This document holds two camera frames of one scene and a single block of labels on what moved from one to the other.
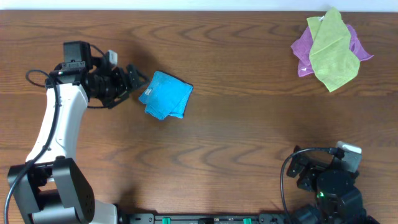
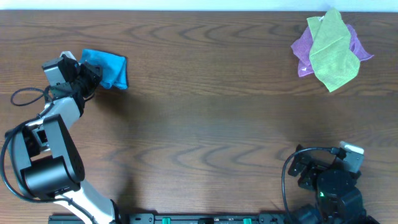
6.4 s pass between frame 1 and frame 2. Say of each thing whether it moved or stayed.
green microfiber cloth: stayed
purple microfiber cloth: stayed
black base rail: stayed
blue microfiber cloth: moved
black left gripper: moved
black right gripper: stayed
